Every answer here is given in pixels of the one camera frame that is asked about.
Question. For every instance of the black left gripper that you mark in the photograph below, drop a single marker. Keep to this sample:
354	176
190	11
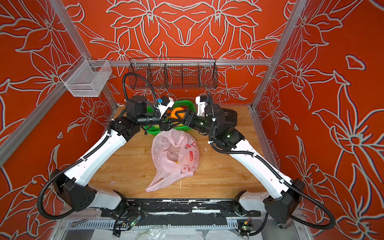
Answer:
170	121

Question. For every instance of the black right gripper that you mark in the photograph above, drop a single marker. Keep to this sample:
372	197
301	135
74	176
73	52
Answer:
186	117

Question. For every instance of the pink plastic bag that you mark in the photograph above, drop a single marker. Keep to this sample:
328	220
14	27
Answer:
175	155

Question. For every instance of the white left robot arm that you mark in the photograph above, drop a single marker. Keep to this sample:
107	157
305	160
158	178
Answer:
72	186

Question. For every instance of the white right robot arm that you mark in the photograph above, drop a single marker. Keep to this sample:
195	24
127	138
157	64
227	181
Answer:
283	192

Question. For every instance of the green plastic basket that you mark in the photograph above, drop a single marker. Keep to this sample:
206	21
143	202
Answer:
178	105

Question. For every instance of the black plastic tool case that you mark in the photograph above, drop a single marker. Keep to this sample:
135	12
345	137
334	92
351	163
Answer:
231	118

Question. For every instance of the clear plastic wrap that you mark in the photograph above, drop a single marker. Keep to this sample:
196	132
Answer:
157	234

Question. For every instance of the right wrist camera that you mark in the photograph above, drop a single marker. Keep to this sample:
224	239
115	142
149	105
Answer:
201	102

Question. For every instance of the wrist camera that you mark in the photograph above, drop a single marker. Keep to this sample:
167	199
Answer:
201	102
162	105

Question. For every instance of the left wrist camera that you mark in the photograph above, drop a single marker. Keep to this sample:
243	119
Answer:
162	105

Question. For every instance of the black wire wall basket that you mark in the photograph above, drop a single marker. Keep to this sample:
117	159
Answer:
173	73

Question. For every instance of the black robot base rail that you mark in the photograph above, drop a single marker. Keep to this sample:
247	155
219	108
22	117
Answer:
199	213

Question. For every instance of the white wire wall basket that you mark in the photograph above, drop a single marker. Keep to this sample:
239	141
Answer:
85	78

